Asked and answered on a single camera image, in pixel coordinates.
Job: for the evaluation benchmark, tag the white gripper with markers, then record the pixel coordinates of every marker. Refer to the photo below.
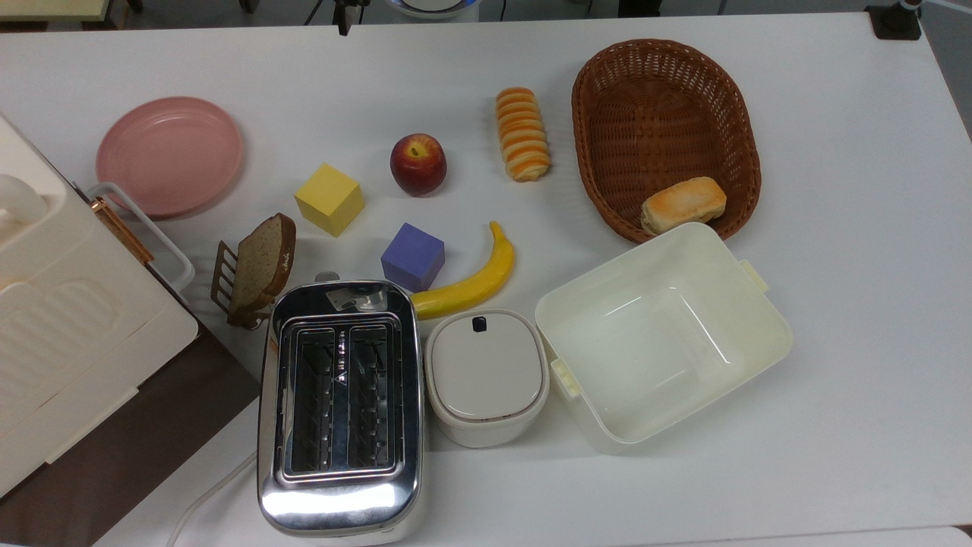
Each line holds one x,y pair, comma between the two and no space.
351,7

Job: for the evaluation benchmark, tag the orange striped bread loaf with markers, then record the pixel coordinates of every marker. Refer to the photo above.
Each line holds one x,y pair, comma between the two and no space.
522,135

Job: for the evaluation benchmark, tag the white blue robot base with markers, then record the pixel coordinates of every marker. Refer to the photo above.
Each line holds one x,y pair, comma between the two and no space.
433,6

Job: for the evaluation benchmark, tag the brown bread slice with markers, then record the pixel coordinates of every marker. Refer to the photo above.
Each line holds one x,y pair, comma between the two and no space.
262,266

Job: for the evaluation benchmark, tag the brown wicker basket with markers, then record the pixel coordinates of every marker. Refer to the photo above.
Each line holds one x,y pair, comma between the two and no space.
661,121

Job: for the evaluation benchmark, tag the golden bread roll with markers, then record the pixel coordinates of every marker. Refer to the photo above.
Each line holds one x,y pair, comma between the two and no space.
683,203

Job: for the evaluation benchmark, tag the black tripod legs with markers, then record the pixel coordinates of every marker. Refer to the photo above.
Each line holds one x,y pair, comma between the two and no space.
313,9

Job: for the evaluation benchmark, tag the red apple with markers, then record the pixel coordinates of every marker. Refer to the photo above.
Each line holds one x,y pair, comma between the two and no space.
418,164

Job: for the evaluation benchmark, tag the yellow cube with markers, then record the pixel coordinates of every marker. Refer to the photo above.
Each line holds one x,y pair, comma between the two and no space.
328,197

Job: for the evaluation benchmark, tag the pink plate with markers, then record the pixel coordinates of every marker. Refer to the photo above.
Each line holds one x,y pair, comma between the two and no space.
168,156

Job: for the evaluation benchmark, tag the purple cube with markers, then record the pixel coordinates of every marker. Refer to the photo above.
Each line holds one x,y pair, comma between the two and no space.
412,257

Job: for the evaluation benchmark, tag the small wooden toast rack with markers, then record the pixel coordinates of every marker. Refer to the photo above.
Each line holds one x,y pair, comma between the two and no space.
222,277

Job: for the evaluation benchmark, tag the yellow banana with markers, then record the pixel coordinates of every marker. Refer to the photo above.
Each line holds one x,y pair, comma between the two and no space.
478,281

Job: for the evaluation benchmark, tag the pale yellow side table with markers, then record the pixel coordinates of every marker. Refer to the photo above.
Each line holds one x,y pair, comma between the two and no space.
49,9

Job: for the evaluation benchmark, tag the white lidded container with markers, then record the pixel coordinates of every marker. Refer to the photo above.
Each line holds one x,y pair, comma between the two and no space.
486,376

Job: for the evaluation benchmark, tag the chrome two-slot toaster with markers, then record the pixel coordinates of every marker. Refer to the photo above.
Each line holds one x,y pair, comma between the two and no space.
342,410

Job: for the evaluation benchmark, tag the white oven appliance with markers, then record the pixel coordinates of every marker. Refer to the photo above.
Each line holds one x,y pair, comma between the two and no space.
68,319

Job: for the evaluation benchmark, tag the cream plastic tub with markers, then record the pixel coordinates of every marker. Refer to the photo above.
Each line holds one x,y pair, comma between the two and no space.
661,338

